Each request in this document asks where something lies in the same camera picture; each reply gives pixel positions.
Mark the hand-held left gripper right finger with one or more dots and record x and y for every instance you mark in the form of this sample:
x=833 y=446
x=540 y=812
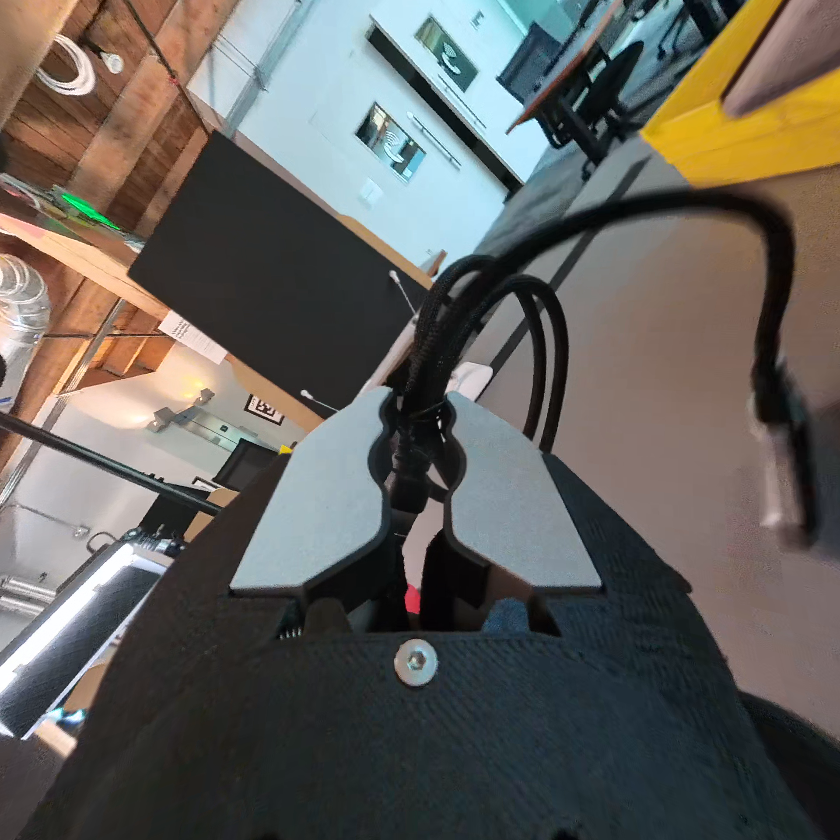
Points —
x=518 y=505

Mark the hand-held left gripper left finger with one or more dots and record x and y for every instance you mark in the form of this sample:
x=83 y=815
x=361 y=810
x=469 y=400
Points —
x=321 y=499

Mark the yellow plastic bin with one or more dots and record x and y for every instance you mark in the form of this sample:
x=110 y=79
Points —
x=735 y=141

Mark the black and white marker tag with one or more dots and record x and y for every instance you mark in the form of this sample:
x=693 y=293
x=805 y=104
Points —
x=264 y=409

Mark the red plastic bin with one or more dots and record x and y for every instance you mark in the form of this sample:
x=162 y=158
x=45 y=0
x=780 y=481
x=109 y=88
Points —
x=412 y=598

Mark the white paper notice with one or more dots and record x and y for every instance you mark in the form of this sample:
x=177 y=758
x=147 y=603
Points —
x=193 y=336

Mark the black boom pole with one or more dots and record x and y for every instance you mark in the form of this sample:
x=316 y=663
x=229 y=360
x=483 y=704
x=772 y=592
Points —
x=98 y=459

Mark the led light panel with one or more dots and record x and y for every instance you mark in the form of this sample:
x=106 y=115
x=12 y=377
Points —
x=72 y=636

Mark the green exit sign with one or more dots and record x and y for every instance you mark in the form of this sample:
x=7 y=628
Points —
x=88 y=210

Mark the wooden office desk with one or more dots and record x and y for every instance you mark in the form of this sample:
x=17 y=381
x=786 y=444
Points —
x=558 y=82

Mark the black office chair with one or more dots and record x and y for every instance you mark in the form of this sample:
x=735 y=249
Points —
x=610 y=85

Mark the white ceiling spot lamp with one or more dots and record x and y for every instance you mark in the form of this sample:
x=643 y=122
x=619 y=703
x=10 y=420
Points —
x=111 y=62

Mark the silver air duct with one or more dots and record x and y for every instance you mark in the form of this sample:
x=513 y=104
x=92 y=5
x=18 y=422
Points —
x=23 y=321

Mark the framed wall picture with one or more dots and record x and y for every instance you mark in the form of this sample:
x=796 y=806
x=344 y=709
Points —
x=447 y=54
x=390 y=141

